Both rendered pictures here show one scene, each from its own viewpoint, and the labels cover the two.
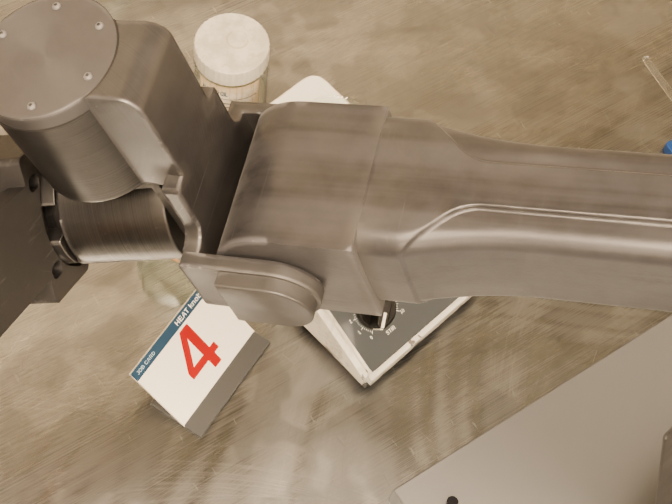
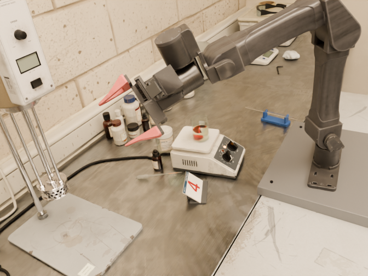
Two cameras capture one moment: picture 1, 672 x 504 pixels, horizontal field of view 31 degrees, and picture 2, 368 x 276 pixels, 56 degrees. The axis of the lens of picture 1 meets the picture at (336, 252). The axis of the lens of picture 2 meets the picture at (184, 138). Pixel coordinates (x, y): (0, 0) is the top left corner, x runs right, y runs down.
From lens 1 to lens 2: 0.50 m
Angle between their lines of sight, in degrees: 31
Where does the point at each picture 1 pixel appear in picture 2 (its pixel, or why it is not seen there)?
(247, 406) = (212, 193)
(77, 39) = (172, 31)
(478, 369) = (256, 165)
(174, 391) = (194, 195)
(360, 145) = (225, 39)
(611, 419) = (291, 153)
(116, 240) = (189, 79)
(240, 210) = (211, 57)
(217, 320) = (194, 179)
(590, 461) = (293, 161)
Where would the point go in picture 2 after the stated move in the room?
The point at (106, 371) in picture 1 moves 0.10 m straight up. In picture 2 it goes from (174, 202) to (170, 174)
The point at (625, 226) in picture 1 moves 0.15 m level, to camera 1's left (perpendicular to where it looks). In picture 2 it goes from (278, 19) to (205, 33)
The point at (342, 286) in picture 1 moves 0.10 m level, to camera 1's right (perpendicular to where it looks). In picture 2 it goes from (236, 62) to (282, 52)
